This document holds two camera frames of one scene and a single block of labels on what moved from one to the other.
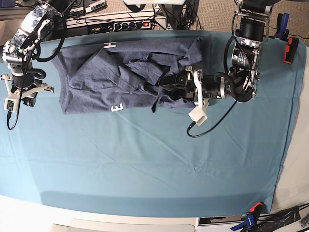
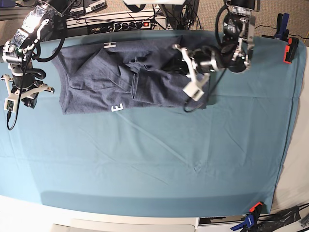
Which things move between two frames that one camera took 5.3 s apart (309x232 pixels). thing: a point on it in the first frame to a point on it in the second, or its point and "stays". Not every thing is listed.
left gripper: x=29 y=95 stays
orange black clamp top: x=290 y=50 stays
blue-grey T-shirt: x=123 y=76 stays
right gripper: x=194 y=81 to x=178 y=59
